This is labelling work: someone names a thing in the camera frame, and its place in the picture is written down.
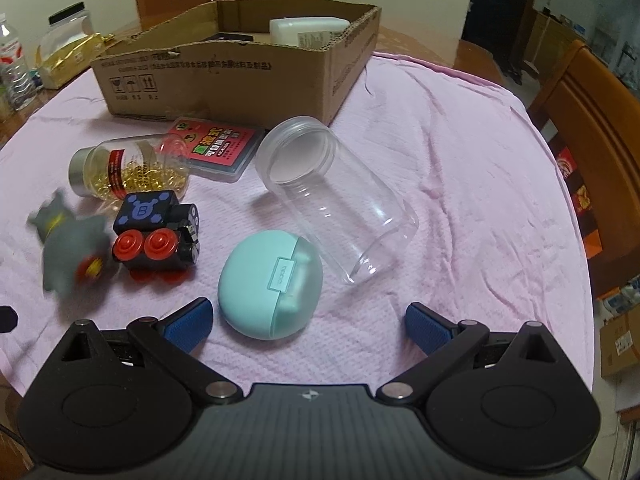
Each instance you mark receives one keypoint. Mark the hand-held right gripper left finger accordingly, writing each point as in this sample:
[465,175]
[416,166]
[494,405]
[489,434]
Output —
[187,327]

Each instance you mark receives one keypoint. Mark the brown cardboard box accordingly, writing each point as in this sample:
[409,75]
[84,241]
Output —
[225,85]

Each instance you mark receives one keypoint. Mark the clear water bottle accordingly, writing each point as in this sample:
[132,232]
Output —
[15,70]

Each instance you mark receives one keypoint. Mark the red card case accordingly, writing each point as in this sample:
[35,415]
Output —
[220,152]

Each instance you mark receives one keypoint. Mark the wooden chair with red packets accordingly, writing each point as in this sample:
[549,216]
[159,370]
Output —
[600,120]

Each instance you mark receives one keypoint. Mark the empty black-lid clear jar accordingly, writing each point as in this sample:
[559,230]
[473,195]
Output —
[70,22]

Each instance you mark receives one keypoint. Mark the wooden cabinet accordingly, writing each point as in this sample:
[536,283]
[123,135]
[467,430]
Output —
[555,45]

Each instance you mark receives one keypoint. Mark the teal earbud case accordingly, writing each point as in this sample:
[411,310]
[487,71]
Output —
[260,285]

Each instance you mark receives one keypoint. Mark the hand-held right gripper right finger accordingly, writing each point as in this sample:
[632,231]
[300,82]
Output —
[429,327]

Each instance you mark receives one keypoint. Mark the black square device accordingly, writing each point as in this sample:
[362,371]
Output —
[230,37]

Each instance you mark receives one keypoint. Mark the gold tissue pack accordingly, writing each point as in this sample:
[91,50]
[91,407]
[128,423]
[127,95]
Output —
[70,60]

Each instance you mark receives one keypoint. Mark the pink cloth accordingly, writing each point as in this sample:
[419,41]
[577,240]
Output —
[475,200]

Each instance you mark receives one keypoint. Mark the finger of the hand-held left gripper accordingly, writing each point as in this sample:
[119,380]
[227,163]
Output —
[7,320]

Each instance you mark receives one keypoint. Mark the red printed packets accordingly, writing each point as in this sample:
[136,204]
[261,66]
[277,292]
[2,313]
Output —
[582,200]

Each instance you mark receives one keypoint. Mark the white plastic box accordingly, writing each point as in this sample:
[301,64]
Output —
[305,30]

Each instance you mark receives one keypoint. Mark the black toy train red wheels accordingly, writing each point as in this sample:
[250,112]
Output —
[150,225]

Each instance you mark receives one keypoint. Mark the clear plastic jar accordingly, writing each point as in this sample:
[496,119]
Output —
[330,195]

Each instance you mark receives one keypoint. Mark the grey toy figurine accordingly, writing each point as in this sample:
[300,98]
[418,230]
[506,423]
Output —
[70,245]

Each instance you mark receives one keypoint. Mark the clear bottle with gold flakes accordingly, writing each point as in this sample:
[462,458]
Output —
[130,170]

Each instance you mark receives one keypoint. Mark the cardboard box on floor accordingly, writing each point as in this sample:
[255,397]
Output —
[622,342]

